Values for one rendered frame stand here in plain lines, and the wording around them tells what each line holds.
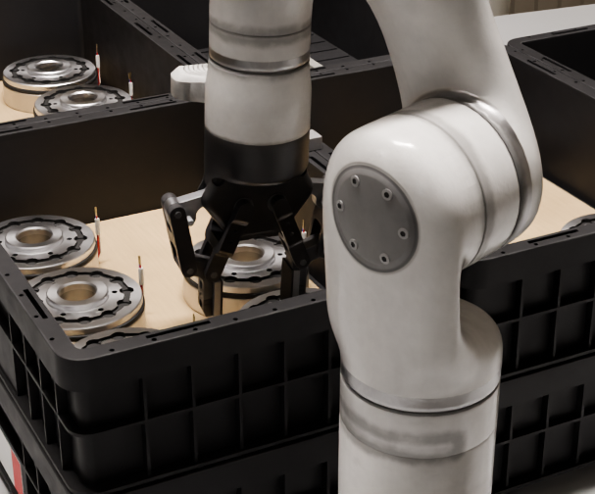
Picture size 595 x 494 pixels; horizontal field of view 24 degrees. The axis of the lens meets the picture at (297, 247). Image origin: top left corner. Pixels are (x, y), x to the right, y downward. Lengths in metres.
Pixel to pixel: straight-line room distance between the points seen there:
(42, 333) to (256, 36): 0.24
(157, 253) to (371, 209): 0.54
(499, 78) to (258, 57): 0.24
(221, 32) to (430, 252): 0.30
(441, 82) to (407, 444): 0.20
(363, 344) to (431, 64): 0.16
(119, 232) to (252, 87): 0.36
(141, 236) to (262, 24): 0.38
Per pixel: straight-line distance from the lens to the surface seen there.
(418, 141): 0.72
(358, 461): 0.82
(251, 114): 0.97
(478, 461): 0.83
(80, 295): 1.14
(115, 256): 1.25
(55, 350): 0.93
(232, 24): 0.96
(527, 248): 1.05
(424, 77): 0.79
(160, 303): 1.18
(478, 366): 0.78
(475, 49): 0.76
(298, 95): 0.98
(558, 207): 1.36
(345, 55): 1.73
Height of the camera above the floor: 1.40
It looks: 27 degrees down
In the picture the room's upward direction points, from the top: straight up
